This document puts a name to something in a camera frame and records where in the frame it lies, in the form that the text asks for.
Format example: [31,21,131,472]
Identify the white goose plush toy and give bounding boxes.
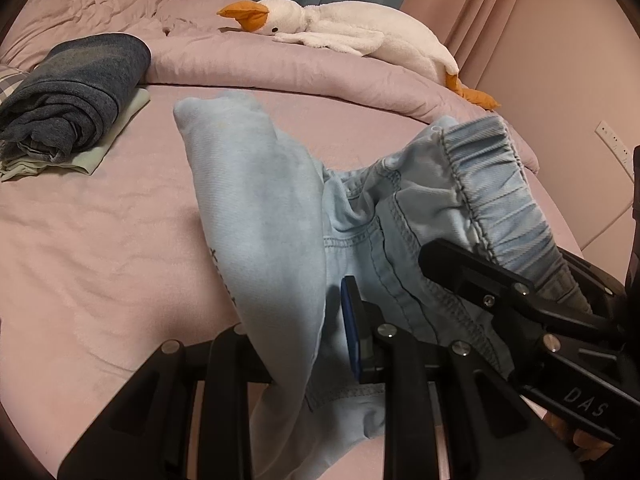
[216,0,501,111]

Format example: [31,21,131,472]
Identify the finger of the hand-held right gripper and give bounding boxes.
[555,246,628,311]
[418,238,626,361]

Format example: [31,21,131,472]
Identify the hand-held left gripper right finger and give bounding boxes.
[340,276,586,480]

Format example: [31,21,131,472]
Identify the light blue denim pants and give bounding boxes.
[172,89,593,480]

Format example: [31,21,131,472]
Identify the pink bed sheet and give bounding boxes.
[0,82,586,480]

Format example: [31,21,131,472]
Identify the folded pale green garment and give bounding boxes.
[0,87,151,182]

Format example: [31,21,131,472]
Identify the folded dark blue garment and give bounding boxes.
[0,33,152,163]

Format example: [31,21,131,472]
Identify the plaid pillow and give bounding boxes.
[0,66,28,106]

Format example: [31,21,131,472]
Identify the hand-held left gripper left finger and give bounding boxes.
[57,325,273,480]

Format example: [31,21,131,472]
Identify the pink duvet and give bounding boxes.
[0,0,541,176]

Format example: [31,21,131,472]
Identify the white power strip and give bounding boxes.
[595,120,632,166]

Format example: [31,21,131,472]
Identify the person's right hand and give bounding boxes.
[542,410,616,461]

